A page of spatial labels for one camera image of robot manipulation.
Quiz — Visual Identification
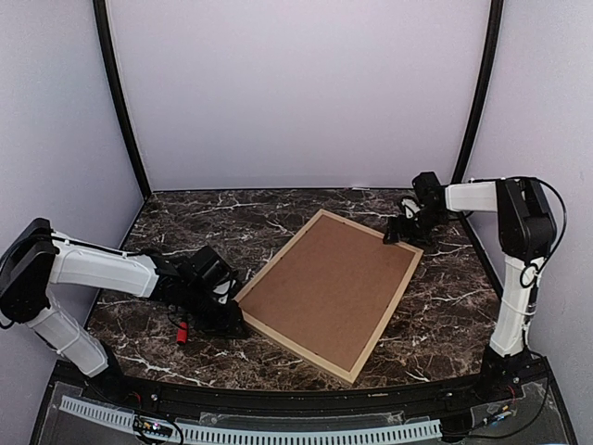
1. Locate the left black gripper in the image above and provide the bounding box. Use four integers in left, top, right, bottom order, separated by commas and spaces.
181, 283, 249, 339

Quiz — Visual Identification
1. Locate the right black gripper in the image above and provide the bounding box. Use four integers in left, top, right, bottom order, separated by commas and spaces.
383, 208, 448, 247

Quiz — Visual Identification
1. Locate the red handled screwdriver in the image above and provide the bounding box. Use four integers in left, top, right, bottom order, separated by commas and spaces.
176, 314, 189, 346

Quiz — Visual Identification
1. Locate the wooden picture frame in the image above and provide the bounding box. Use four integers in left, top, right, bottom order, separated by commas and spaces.
236, 210, 423, 384

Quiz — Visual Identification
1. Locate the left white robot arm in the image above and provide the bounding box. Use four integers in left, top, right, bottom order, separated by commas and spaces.
1, 218, 247, 404

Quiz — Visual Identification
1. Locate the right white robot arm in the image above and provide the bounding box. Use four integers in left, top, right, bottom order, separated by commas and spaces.
383, 172, 567, 359

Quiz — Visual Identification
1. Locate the small circuit board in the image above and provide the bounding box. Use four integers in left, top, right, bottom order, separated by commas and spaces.
132, 416, 174, 440

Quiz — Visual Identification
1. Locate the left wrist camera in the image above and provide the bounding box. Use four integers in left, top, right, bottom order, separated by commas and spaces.
190, 246, 232, 287

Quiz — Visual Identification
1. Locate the white slotted cable duct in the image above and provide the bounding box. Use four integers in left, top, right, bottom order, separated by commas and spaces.
59, 396, 442, 444

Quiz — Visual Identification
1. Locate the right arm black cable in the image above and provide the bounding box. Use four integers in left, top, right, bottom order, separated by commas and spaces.
518, 178, 567, 291

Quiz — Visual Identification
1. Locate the black front rail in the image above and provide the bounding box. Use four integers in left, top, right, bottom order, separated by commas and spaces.
50, 359, 548, 421

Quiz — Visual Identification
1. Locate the right black corner post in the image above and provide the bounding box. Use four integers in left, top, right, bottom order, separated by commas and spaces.
450, 0, 504, 184

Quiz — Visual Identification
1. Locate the black corner post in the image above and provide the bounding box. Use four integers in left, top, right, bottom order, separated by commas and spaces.
92, 0, 152, 200
450, 0, 504, 184

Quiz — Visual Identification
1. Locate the left black corner post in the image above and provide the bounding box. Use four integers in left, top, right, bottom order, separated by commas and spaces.
92, 0, 152, 200

